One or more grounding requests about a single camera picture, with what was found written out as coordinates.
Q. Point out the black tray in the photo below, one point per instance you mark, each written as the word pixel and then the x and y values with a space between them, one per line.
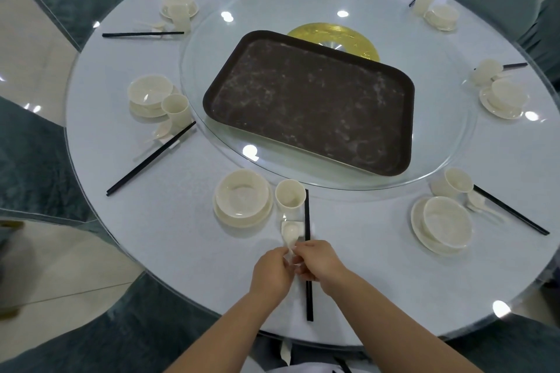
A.
pixel 306 101

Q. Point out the person's left hand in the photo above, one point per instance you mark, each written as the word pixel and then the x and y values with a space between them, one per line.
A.
pixel 271 276

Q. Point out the glass lazy susan turntable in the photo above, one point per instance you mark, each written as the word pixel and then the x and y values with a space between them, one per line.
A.
pixel 437 80

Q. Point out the person's left forearm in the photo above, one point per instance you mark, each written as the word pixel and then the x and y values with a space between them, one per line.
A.
pixel 218 337

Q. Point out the gold turntable base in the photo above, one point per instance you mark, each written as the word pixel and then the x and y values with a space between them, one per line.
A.
pixel 319 31

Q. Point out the white round table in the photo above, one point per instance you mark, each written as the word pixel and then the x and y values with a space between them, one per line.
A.
pixel 393 276

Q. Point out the person's right hand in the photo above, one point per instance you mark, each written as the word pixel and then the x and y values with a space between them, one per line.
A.
pixel 323 263

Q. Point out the person's right forearm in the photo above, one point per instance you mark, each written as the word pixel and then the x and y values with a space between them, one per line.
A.
pixel 393 329

